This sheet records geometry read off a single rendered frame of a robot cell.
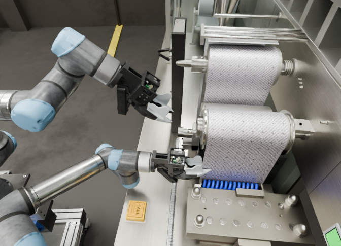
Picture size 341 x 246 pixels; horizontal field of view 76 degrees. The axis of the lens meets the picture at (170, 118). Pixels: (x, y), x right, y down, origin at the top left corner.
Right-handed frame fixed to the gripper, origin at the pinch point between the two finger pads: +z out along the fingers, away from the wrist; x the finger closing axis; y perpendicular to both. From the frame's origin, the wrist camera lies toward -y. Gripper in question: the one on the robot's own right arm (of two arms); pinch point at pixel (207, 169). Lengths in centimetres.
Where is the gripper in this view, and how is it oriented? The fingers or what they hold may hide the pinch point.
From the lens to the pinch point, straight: 82.4
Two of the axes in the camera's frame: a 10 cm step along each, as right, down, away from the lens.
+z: 10.0, 0.6, -0.6
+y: 0.0, -7.0, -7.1
